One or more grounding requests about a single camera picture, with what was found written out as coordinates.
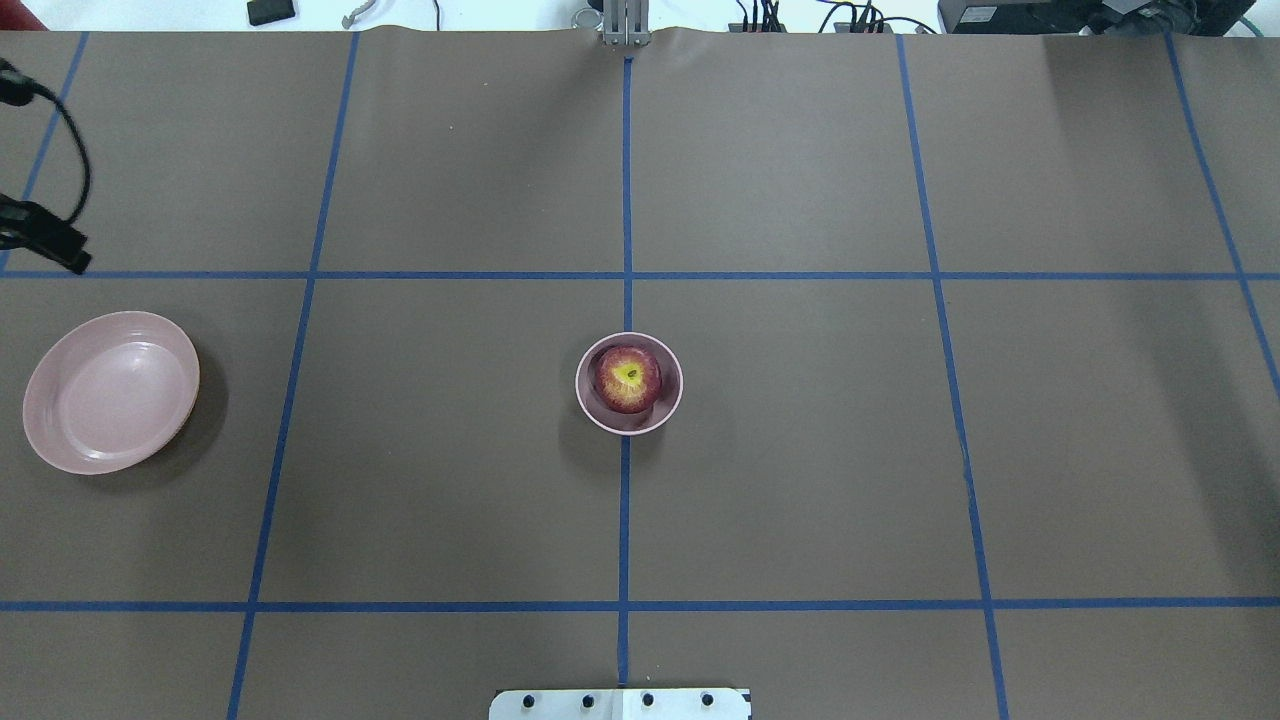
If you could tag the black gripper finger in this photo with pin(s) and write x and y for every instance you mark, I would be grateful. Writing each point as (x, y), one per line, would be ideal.
(29, 226)

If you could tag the red apple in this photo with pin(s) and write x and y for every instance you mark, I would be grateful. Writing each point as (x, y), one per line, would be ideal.
(628, 379)

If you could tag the pink plate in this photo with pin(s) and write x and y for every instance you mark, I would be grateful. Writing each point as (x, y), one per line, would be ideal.
(111, 393)

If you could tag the pink bowl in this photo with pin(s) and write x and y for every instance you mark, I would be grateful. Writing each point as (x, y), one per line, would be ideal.
(668, 401)

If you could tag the small black square pad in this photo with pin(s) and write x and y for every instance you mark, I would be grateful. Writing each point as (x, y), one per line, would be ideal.
(263, 12)

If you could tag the black electronics box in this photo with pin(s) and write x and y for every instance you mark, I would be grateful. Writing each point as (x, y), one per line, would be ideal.
(1119, 18)

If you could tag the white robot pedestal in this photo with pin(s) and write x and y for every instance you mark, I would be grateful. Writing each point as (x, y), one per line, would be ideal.
(623, 703)

